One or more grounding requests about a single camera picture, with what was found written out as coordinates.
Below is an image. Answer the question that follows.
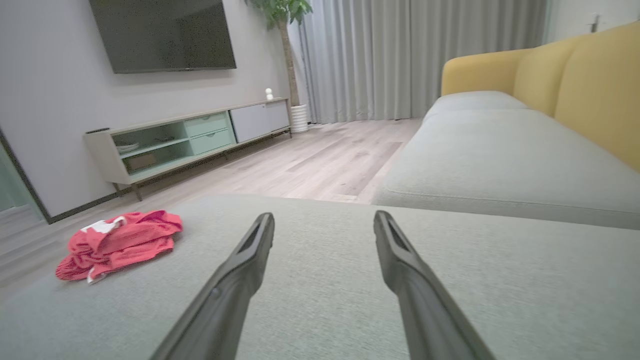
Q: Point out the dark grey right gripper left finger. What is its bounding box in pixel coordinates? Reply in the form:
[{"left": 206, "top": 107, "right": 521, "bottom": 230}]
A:
[{"left": 150, "top": 212, "right": 276, "bottom": 360}]

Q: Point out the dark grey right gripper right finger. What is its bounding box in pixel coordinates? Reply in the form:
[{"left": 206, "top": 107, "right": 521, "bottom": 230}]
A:
[{"left": 373, "top": 210, "right": 497, "bottom": 360}]

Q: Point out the crumpled red garment pile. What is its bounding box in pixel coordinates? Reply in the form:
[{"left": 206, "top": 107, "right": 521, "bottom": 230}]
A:
[{"left": 55, "top": 210, "right": 183, "bottom": 285}]

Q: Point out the brown box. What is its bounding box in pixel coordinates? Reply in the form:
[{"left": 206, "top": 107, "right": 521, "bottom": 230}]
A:
[{"left": 122, "top": 152, "right": 159, "bottom": 174}]

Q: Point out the grey and green TV cabinet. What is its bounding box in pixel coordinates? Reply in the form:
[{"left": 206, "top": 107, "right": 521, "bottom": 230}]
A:
[{"left": 83, "top": 97, "right": 292, "bottom": 202}]

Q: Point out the yellow and grey sofa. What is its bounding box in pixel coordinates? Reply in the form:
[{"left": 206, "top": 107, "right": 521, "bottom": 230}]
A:
[{"left": 372, "top": 21, "right": 640, "bottom": 231}]

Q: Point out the white ribbed plant pot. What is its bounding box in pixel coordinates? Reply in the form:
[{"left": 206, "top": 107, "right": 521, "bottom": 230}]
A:
[{"left": 290, "top": 104, "right": 310, "bottom": 134}]

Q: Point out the grey curtain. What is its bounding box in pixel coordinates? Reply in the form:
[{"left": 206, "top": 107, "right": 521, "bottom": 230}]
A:
[{"left": 287, "top": 0, "right": 548, "bottom": 125}]

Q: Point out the tall green house plant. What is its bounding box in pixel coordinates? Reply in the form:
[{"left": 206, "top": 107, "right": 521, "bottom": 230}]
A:
[{"left": 245, "top": 0, "right": 313, "bottom": 108}]

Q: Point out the black wall television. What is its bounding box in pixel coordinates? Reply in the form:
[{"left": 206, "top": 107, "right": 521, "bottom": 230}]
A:
[{"left": 89, "top": 0, "right": 237, "bottom": 75}]

